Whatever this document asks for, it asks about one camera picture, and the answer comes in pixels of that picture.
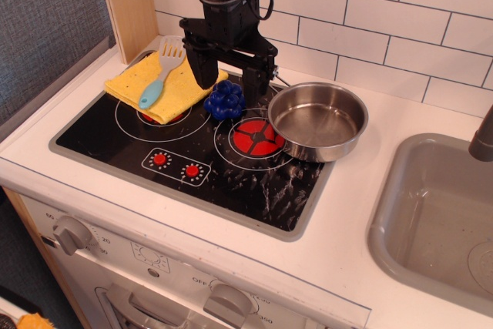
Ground grey oven knob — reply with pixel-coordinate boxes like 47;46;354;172
53;216;92;256
203;284;253;328

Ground white toy oven front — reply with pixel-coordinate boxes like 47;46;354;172
20;196;370;328

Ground grey right oven knob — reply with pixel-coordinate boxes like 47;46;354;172
203;284;253;328

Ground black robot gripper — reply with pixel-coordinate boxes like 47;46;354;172
179;0;277;105

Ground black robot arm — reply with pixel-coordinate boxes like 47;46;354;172
179;0;278;106

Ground grey spatula with blue handle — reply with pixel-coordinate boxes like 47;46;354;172
138;35;186;109

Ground grey faucet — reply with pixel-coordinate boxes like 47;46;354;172
468;106;493;162

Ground light wooden post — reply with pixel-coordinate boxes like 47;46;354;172
106;0;159;64

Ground grey plastic sink basin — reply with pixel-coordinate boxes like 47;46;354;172
368;133;492;316

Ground grey left oven knob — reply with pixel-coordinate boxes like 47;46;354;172
53;216;92;256

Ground stainless steel pot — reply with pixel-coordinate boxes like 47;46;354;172
268;82;368;163

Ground black toy stove top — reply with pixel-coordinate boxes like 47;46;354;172
49;84;334;241

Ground orange object at floor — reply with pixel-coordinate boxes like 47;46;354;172
17;313;55;329

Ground blue toy grapes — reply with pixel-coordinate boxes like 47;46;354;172
203;80;246;121

